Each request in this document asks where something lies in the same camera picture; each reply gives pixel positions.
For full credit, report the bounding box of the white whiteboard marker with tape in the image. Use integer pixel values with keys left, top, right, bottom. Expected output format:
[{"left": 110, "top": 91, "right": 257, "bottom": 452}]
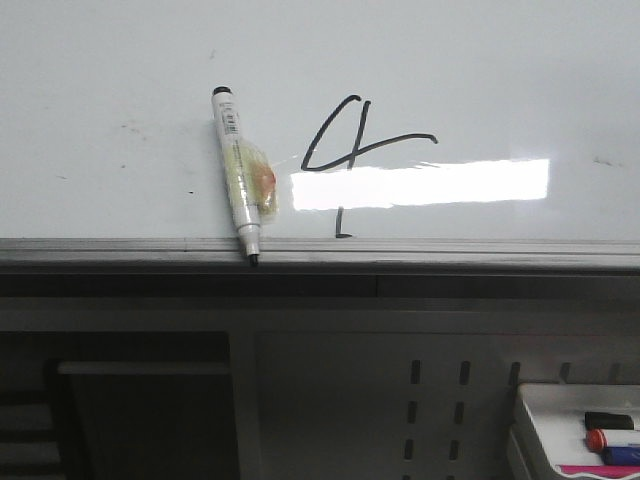
[{"left": 211, "top": 86, "right": 277, "bottom": 267}]

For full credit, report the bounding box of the white slotted pegboard panel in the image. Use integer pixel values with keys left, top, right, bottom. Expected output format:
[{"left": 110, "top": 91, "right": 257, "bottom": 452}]
[{"left": 254, "top": 332, "right": 639, "bottom": 479}]

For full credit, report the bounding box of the white plastic storage tray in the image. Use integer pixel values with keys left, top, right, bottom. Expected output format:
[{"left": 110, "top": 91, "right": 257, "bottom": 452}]
[{"left": 506, "top": 383, "right": 639, "bottom": 479}]

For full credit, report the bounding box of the red-capped marker in tray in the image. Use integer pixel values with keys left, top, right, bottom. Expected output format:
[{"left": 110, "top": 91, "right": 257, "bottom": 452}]
[{"left": 585, "top": 429, "right": 640, "bottom": 453}]

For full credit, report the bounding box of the blue-capped marker in tray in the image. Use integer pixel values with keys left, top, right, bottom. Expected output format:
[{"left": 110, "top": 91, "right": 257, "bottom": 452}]
[{"left": 602, "top": 447, "right": 640, "bottom": 467}]

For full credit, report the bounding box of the pink item in tray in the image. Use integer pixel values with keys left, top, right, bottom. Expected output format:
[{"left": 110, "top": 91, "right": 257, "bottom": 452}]
[{"left": 558, "top": 465, "right": 639, "bottom": 479}]

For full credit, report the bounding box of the white whiteboard with grey frame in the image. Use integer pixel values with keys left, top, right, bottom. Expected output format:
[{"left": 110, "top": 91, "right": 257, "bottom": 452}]
[{"left": 1, "top": 1, "right": 639, "bottom": 297}]

